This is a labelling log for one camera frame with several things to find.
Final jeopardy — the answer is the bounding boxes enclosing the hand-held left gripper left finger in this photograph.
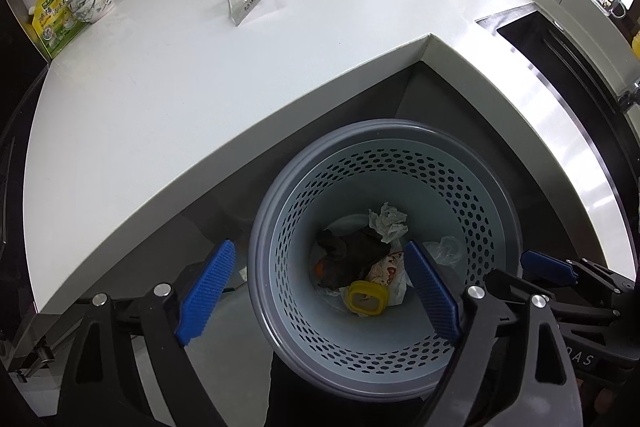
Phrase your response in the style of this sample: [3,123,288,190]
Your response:
[57,239,237,427]

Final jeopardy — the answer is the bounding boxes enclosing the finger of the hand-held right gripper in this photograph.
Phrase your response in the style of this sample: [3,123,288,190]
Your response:
[519,249,640,293]
[482,268,631,325]

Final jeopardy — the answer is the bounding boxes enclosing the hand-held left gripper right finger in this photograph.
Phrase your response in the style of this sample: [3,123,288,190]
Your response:
[402,240,586,427]

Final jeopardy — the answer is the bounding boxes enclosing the white plastic bag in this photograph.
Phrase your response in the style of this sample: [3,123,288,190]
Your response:
[340,249,415,308]

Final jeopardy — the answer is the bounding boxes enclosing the yellow plastic lid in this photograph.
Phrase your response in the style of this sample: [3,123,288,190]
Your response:
[347,279,390,318]

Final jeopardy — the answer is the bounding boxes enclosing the paper wrapper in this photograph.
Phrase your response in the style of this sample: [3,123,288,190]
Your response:
[368,202,408,243]

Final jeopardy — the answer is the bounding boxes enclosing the dark cloth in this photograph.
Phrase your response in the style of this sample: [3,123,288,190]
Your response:
[314,227,393,293]

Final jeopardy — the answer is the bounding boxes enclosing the grey perforated trash bin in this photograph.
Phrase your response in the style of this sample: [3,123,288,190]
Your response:
[246,119,523,403]

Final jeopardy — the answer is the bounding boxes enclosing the clear plastic scrap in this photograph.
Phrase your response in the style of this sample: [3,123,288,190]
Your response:
[425,236,463,265]

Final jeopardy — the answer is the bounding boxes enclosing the metal faucet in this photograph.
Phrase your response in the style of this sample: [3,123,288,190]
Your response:
[617,77,640,112]

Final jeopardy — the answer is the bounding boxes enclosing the steel sink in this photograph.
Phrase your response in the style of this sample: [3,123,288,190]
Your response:
[475,3,640,208]

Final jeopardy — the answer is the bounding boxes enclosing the green yellow packet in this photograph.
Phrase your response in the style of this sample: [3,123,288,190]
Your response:
[31,0,83,60]

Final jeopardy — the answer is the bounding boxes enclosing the metal cabinet handle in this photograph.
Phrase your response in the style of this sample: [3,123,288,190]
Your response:
[10,312,76,383]

